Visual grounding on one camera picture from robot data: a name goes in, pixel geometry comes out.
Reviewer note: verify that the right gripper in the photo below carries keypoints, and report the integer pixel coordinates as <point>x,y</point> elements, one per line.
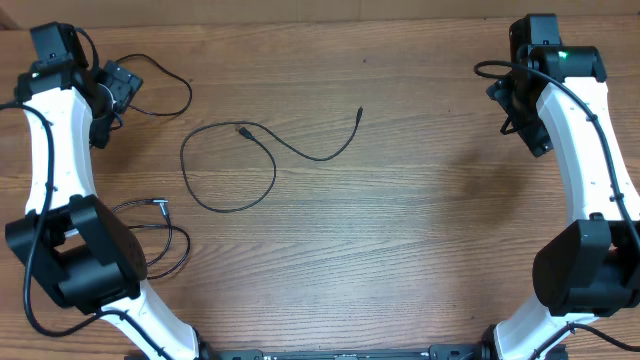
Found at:
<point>534,135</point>

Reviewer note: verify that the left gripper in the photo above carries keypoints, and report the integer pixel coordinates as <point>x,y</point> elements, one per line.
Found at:
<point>123,83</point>

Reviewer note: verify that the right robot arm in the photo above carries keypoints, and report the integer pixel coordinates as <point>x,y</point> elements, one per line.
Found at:
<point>556,100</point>

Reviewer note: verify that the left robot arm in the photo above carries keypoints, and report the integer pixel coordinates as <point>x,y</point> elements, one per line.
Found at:
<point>71,244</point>

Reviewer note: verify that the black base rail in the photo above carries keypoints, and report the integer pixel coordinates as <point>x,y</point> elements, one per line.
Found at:
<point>433,352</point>

